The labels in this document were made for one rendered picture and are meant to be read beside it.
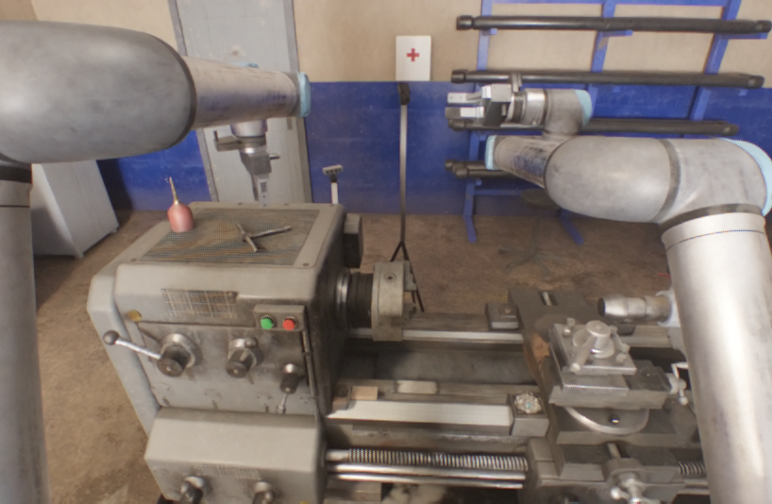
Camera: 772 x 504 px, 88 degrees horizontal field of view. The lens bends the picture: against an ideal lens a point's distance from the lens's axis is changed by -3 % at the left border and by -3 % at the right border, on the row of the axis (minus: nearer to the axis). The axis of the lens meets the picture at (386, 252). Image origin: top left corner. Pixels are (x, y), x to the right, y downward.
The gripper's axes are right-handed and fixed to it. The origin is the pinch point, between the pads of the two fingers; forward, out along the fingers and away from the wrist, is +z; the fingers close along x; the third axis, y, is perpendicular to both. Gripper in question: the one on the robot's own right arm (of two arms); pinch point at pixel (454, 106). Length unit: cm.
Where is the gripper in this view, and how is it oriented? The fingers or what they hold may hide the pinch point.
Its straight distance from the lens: 114.7
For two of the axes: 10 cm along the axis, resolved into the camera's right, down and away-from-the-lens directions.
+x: 0.5, 1.9, 9.8
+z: -10.0, -0.2, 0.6
